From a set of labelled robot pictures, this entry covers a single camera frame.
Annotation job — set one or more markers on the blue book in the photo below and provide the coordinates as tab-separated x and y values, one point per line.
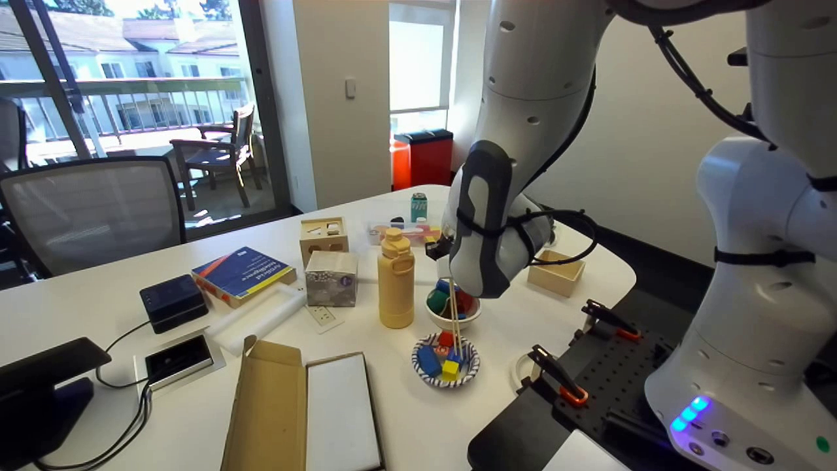
244	273

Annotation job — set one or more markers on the red toy block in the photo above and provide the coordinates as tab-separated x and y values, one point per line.
446	339
466	307

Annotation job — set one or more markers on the yellow sponge block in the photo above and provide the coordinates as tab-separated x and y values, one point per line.
431	237

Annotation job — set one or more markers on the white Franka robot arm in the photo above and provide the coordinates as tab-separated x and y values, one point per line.
540	69

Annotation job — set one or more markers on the long white flat box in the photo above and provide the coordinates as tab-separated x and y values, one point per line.
261	319

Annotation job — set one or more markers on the open brown cardboard box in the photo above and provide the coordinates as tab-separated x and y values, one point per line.
264	409

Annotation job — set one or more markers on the white light switch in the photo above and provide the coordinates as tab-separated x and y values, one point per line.
349	88

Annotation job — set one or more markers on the black phone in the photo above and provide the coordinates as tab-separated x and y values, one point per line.
177	360

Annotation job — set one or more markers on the white phone pad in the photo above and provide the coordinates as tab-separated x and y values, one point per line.
217	358

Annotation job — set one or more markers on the blue toy block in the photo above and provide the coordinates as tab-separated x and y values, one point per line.
430	362
460	358
442	287

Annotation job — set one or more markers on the yellow toy block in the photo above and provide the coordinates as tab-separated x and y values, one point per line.
449	370

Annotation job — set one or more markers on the green toy block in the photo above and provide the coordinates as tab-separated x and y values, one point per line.
435	299

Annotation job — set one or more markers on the black mounting plate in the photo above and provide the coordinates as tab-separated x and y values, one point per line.
609	384

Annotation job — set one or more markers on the black tablet stand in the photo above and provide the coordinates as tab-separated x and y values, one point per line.
35	409

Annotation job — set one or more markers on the balcony railing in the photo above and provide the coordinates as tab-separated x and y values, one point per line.
132	86

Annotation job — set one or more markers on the orange bin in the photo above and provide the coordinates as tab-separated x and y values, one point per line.
401	165

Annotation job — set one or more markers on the red bin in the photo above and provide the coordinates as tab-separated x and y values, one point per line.
431	158

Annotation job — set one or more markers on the green can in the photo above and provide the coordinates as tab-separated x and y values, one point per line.
418	210

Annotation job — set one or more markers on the wooden box with holes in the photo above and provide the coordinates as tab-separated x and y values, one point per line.
321	239

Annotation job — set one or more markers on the white paper sheet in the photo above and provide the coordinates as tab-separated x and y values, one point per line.
583	455

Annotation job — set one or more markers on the small wooden tray box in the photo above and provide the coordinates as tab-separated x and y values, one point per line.
563	279

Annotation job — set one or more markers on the small black box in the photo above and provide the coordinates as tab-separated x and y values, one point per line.
173	305

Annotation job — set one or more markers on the yellow bottle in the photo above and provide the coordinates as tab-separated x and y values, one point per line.
396	290

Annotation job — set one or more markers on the wooden patio chair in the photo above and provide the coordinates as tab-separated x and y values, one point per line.
211	158

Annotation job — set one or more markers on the small printed card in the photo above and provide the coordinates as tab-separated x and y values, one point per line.
324	319

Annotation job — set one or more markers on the plate with blue markings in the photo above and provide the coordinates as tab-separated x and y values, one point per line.
446	387

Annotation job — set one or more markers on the white bowl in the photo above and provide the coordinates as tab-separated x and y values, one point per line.
448	322

